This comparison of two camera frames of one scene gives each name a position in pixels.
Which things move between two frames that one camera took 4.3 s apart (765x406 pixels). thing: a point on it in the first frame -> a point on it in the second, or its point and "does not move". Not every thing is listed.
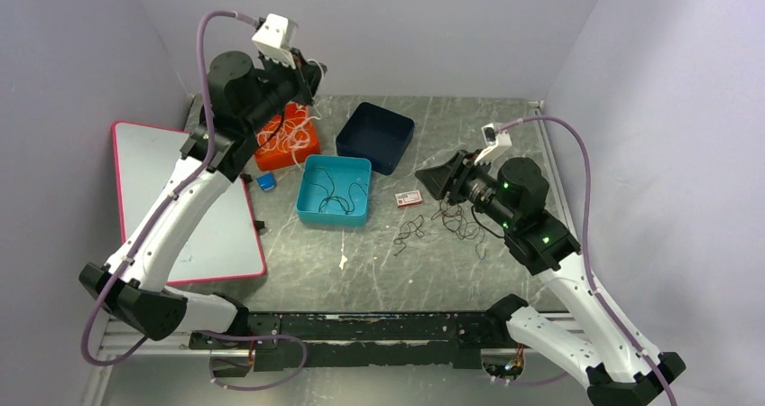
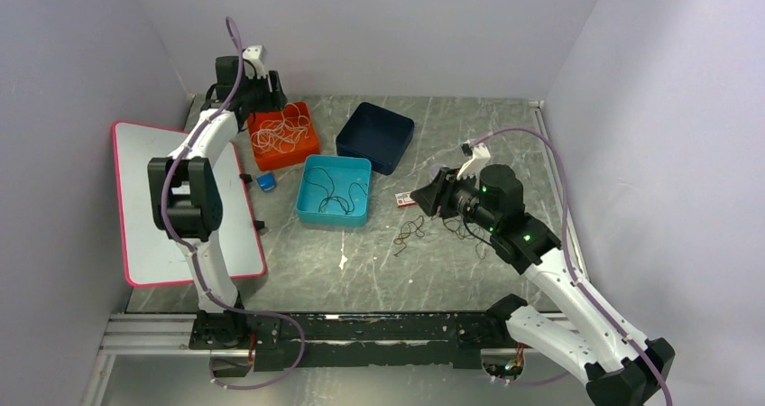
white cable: [289, 133] does not move
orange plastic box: [287, 138] does not move
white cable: [286, 135] does not move
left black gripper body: [287, 84] -> [261, 95]
